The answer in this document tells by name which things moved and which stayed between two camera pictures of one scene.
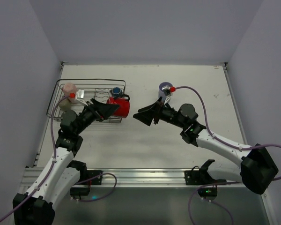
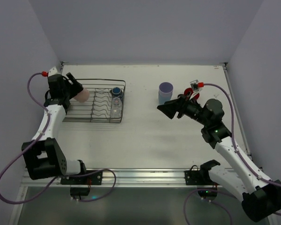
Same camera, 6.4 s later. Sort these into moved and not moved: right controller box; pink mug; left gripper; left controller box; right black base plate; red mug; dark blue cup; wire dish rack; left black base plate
Moved: pink mug; red mug; left gripper
Not moved: right black base plate; wire dish rack; left controller box; right controller box; dark blue cup; left black base plate
